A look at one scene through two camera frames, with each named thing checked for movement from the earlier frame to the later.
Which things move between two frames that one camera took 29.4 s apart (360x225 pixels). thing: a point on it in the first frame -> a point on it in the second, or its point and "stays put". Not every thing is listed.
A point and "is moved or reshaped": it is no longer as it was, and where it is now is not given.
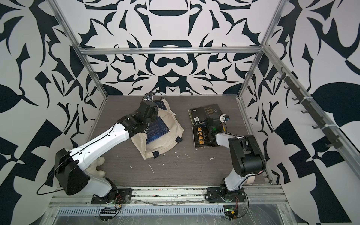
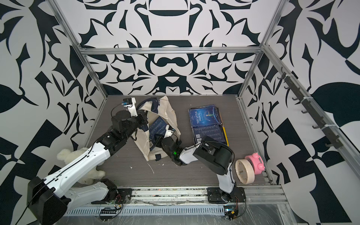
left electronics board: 105,218 stays put
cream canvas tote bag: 172,137 is moved or reshaped
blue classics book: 156,130 -> 215,131
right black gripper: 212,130 -> 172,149
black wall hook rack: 334,140 stays put
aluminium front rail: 259,194 stays put
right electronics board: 230,212 stays put
